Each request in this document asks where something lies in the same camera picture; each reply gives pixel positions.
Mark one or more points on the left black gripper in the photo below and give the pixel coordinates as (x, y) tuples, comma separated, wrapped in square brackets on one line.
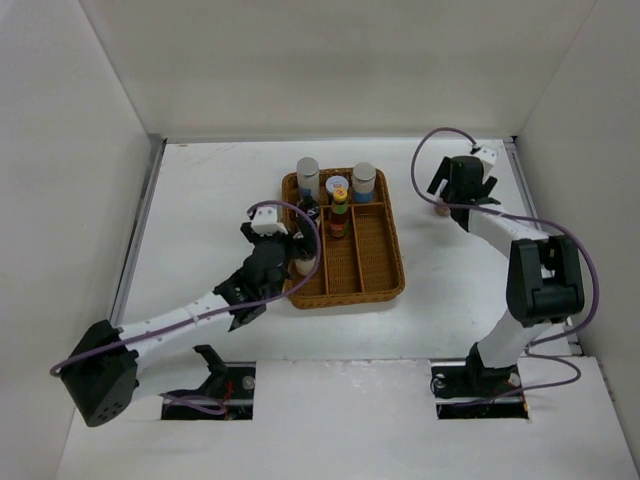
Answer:
[(307, 245)]

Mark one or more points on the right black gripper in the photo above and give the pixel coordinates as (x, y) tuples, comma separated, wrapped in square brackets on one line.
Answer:
[(444, 173)]

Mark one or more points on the white shaker silver cap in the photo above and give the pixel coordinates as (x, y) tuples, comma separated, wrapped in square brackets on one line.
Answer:
[(308, 180)]

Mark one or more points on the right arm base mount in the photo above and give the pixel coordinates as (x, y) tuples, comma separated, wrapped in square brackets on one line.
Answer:
[(467, 390)]

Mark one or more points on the brown wicker tray basket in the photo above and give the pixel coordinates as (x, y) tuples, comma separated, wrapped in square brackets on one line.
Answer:
[(364, 265)]

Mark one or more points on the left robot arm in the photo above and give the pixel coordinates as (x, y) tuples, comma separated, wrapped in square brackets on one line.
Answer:
[(171, 355)]

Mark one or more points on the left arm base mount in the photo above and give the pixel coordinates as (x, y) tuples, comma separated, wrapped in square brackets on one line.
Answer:
[(225, 394)]

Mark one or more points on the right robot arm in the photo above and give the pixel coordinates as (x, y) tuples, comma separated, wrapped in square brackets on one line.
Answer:
[(544, 282)]

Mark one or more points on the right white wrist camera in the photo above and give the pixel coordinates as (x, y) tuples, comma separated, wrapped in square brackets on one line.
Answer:
[(486, 154)]

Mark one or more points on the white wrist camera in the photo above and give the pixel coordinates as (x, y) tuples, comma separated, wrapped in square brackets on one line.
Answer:
[(486, 154), (266, 221)]

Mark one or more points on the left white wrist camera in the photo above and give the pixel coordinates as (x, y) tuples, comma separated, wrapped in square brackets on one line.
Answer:
[(266, 221)]

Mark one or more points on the dark pepper grinder jar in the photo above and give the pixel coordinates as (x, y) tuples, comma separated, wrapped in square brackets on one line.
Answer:
[(305, 238)]

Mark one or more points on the white shaker blue label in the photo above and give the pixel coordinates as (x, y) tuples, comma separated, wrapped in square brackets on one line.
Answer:
[(363, 182)]

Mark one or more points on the spice jar red label lid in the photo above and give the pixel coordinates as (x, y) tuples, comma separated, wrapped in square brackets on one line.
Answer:
[(334, 182)]

